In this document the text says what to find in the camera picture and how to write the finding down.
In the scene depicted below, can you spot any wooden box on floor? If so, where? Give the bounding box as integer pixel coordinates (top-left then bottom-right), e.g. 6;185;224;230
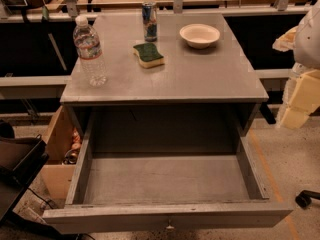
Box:
41;106;75;199

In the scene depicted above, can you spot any grey cabinet with top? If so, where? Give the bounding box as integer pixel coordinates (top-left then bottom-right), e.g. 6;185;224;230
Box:
59;12;270;142

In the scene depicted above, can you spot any blue energy drink can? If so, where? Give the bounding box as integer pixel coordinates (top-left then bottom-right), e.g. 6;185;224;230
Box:
142;2;157;42

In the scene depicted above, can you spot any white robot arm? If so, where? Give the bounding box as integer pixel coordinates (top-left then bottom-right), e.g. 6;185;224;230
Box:
272;1;320;129

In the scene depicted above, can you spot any black chair caster wheel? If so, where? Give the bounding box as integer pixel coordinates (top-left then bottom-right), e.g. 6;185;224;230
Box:
295;190;320;208

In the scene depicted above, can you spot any clear plastic water bottle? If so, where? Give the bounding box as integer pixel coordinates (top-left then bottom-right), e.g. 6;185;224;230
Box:
73;15;107;87

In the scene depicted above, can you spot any green and yellow sponge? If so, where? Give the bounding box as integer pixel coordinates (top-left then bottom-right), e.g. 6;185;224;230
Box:
133;43;164;69

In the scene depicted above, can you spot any white bowl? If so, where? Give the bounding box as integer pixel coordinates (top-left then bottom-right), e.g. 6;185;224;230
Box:
179;24;220;49

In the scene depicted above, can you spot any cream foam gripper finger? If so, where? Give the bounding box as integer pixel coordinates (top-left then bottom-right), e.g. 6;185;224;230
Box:
276;70;320;129
272;26;297;52

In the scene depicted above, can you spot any small drawer key knob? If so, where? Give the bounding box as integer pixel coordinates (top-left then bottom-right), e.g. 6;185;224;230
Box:
166;220;175;231

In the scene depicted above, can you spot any open grey top drawer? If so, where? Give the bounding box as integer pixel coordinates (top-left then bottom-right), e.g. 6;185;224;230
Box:
42;110;294;235

